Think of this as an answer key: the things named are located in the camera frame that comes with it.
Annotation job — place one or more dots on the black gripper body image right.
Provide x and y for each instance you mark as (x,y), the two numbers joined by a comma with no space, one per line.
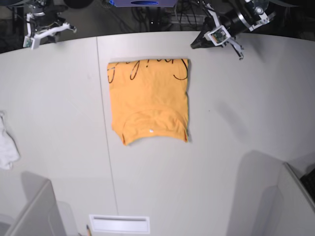
(235,21)

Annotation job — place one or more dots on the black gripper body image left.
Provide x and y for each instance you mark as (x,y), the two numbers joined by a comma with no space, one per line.
(46,19)

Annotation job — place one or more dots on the orange T-shirt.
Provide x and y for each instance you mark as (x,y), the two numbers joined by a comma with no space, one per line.
(149,98)

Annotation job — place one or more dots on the blue grey device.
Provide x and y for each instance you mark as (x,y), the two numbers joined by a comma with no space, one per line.
(145,3)

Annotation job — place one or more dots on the white cloth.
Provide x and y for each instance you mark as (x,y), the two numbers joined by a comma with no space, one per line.
(8,150)

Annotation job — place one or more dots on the black keyboard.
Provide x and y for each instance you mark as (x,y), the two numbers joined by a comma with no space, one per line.
(309,183)

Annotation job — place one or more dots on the grey box right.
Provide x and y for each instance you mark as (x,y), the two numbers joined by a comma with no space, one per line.
(287,209)

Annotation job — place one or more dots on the grey box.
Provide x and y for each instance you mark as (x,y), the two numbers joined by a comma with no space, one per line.
(39,217)
(287,209)

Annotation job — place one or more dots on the grey box left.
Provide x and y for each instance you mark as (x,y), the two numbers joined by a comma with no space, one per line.
(39,217)

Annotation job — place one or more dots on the pencil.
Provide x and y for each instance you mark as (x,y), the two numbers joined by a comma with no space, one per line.
(88,230)

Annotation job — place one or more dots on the white paper label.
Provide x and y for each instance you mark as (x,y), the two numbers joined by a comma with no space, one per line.
(120,224)

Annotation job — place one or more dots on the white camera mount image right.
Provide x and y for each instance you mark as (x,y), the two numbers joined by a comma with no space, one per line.
(219,35)

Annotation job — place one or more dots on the white camera mount image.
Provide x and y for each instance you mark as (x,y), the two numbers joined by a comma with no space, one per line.
(219,35)
(33,38)

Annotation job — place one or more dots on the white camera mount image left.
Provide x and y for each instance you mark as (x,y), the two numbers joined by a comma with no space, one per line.
(33,38)

